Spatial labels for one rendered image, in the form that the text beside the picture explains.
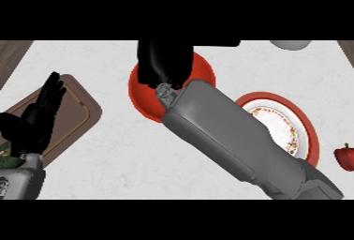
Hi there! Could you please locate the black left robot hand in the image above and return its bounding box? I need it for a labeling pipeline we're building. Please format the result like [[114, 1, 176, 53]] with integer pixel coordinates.
[[0, 71, 70, 158]]

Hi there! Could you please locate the pale grey round object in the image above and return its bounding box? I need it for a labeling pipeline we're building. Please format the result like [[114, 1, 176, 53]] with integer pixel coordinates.
[[269, 40, 313, 52]]

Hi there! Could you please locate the red bowl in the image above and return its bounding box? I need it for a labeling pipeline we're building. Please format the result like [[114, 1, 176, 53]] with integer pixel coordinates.
[[127, 51, 217, 124]]

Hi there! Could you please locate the red bell pepper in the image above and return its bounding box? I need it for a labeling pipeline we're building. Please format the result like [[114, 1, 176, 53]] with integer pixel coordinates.
[[334, 142, 354, 173]]

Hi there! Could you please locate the red-rimmed patterned white plate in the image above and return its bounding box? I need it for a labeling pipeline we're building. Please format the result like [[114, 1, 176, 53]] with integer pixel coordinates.
[[234, 91, 322, 169]]

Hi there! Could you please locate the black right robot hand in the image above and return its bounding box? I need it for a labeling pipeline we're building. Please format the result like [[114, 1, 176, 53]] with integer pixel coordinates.
[[136, 40, 242, 91]]

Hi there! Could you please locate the green vegetable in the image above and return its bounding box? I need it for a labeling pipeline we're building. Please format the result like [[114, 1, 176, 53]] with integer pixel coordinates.
[[0, 141, 29, 169]]

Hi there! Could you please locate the brown wooden cutting board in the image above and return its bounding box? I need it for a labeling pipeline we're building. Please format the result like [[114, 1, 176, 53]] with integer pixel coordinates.
[[0, 73, 104, 169]]

